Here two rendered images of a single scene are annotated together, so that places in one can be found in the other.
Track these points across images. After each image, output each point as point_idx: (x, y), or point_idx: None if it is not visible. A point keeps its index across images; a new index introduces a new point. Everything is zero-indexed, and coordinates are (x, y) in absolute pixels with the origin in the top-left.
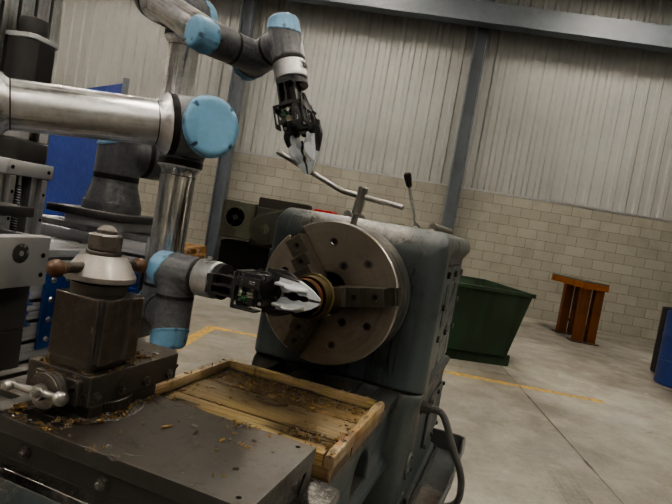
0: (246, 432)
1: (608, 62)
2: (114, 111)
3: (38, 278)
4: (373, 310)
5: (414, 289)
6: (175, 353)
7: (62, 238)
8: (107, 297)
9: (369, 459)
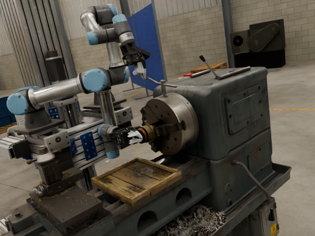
0: (87, 197)
1: None
2: (63, 89)
3: (68, 144)
4: (175, 132)
5: (202, 115)
6: (79, 172)
7: (93, 116)
8: (45, 165)
9: (192, 190)
